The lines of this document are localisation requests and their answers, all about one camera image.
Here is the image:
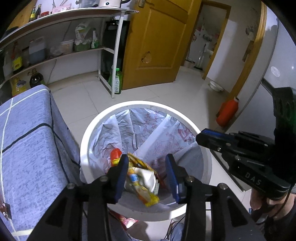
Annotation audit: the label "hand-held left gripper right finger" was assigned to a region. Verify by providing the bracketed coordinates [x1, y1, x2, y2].
[165, 153, 266, 241]

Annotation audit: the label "yellow snack bag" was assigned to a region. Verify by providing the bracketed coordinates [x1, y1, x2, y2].
[125, 152, 160, 207]

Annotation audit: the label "soy sauce bottle yellow label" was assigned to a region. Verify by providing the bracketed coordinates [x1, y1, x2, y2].
[11, 42, 23, 75]

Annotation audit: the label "white plastic bin liner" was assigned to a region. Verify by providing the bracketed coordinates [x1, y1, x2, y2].
[81, 108, 204, 204]

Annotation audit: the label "white rimmed trash bin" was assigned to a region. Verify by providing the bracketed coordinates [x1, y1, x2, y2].
[80, 100, 212, 220]

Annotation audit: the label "wooden cutting board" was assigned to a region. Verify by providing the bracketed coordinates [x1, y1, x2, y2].
[7, 0, 37, 30]

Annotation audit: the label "person's right hand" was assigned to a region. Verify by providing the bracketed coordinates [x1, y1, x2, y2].
[250, 188, 272, 212]

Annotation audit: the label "yellow oil bottle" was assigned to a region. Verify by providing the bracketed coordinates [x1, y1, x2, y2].
[10, 77, 28, 96]

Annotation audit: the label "dark oil bottle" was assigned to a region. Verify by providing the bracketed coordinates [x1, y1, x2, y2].
[30, 68, 45, 88]

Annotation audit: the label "white spray bottle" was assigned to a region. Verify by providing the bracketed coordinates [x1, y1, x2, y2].
[3, 50, 13, 79]

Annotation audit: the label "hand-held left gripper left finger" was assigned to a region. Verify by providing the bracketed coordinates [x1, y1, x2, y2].
[28, 153, 129, 241]

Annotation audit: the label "pink chopstick holder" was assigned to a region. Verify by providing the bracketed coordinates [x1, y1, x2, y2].
[52, 0, 72, 13]

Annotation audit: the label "yellow wooden door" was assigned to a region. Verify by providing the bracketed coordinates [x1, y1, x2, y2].
[121, 0, 201, 91]

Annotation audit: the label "red plastic bag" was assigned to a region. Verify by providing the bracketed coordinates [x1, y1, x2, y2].
[110, 148, 122, 167]

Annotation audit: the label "green plastic bottle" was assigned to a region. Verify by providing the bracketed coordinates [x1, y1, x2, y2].
[108, 68, 122, 95]

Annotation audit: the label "white plastic bags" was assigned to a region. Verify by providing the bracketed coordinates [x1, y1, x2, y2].
[74, 22, 101, 49]

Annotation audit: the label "person's leg in jeans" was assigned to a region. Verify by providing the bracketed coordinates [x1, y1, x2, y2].
[170, 222, 185, 241]

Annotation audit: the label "white electric kettle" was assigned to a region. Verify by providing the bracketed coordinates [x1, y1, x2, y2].
[98, 0, 130, 7]

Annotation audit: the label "green basin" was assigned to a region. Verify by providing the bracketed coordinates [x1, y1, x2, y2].
[74, 42, 91, 52]

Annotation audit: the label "blue checked tablecloth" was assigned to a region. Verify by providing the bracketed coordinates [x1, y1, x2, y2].
[0, 85, 81, 241]

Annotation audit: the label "white bowl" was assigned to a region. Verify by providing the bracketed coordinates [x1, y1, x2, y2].
[209, 81, 224, 92]

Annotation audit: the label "orange thermos bottle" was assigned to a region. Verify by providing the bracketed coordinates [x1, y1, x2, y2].
[216, 97, 239, 127]

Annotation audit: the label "clear plastic container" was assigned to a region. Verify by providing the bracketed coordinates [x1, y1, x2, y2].
[59, 39, 74, 55]

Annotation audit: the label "blue liquid jug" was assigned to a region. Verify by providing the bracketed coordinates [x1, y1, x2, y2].
[29, 37, 45, 65]

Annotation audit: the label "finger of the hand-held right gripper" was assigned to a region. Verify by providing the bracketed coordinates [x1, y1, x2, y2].
[196, 132, 238, 163]
[201, 128, 275, 150]

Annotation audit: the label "wooden door frame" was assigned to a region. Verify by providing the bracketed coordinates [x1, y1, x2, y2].
[179, 0, 232, 80]

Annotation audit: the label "white metal rack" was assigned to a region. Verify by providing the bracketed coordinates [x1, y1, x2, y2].
[0, 6, 139, 99]

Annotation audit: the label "black white cooker pot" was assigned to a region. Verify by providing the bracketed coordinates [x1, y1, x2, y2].
[76, 0, 100, 7]

